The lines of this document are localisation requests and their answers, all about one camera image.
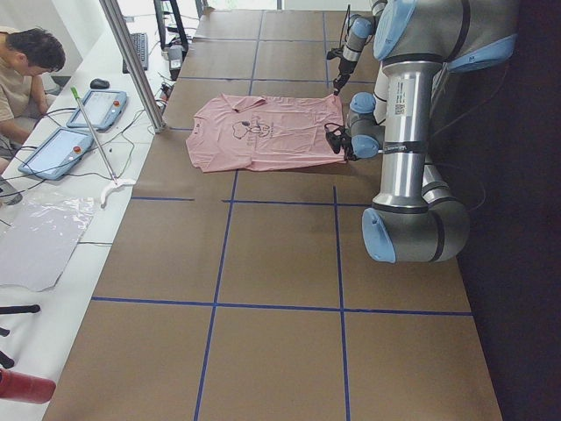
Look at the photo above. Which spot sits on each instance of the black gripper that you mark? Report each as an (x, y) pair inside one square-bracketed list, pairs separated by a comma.
[(349, 151), (341, 79)]

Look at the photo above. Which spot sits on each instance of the pink Snoopy t-shirt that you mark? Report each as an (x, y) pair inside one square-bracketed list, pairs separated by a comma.
[(263, 133)]

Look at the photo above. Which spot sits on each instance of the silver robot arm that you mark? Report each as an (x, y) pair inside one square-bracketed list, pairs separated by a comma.
[(356, 32), (414, 217)]

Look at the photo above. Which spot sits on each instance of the black power box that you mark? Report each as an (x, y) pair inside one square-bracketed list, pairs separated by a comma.
[(175, 58)]

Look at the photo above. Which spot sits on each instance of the black keyboard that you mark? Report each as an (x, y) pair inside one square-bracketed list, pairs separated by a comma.
[(139, 41)]

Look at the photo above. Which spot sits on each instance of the upper teach pendant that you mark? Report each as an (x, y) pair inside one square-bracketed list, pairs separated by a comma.
[(103, 107)]

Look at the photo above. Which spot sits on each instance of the teach pendant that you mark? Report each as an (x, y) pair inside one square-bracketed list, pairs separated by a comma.
[(57, 154), (103, 107)]

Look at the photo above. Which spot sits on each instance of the black computer mouse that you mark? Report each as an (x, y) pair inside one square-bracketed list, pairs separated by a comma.
[(98, 83)]

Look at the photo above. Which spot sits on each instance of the lower teach pendant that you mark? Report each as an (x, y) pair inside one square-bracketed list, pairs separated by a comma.
[(57, 154)]

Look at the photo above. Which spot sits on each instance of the seated person beige shirt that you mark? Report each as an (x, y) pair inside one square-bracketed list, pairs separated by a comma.
[(25, 56)]

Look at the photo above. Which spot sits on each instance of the flat clear plastic sheet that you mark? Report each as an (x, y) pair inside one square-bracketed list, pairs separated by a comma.
[(41, 239)]

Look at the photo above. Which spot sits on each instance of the red fire extinguisher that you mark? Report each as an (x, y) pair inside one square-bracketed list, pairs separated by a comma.
[(24, 388)]

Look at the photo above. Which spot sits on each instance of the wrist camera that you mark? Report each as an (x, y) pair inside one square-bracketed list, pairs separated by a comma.
[(335, 136), (334, 53)]

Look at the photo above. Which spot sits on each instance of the green handled reach stick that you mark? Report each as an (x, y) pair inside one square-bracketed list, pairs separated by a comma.
[(115, 183)]

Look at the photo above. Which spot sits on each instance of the aluminium frame post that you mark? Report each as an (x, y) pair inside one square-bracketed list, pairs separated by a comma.
[(122, 36)]

